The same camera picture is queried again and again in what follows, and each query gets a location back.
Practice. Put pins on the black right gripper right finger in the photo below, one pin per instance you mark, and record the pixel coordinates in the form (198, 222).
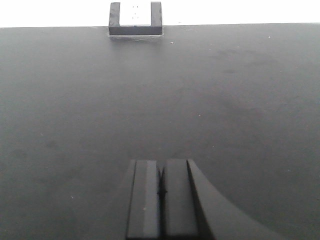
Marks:
(193, 209)

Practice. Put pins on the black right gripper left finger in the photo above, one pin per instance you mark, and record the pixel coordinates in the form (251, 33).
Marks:
(144, 209)

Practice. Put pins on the black and white wall socket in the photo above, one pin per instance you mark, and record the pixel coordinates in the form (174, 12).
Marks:
(137, 18)

